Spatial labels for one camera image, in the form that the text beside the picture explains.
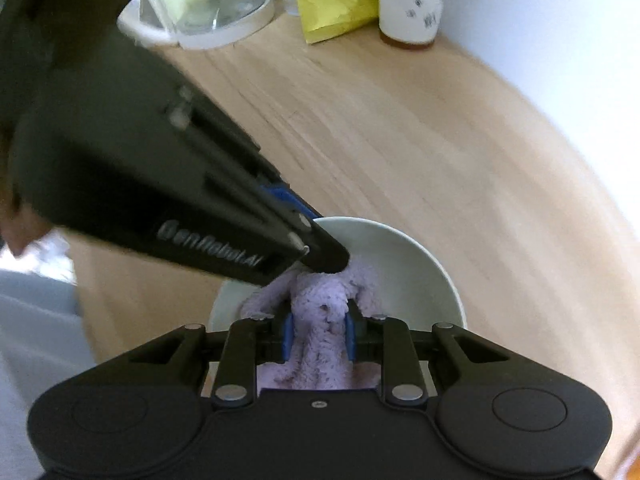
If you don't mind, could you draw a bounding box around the floral cup with red lid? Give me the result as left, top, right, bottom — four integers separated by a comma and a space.
372, 0, 458, 51

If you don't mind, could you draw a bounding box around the left hand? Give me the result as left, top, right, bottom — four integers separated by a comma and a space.
1, 130, 53, 258

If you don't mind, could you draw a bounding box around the purple fluffy cloth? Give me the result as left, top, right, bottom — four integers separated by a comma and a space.
240, 257, 383, 391

